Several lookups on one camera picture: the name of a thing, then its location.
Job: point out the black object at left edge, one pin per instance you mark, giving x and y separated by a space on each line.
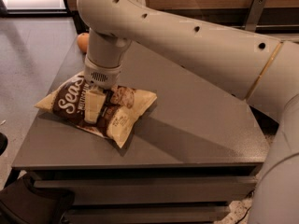
3 143

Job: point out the brown SeaSalt chip bag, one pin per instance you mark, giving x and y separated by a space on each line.
120 111

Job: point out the orange fruit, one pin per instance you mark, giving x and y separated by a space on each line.
83 41

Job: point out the grey drawer cabinet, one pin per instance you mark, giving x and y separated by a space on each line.
193 152

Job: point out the right metal bracket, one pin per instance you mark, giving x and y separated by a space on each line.
254 14

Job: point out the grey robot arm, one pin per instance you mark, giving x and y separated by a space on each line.
259 69

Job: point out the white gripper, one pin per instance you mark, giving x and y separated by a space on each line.
101 76

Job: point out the dark chair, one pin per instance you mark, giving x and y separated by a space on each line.
22 203

